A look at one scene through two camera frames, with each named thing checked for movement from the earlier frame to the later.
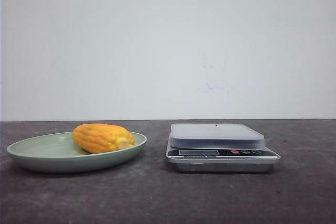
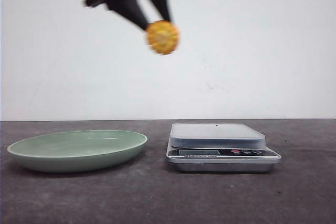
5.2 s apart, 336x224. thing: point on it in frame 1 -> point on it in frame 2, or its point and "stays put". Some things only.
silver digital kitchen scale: (219, 148) stays put
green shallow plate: (59, 153) stays put
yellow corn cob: (99, 138) -> (162, 36)
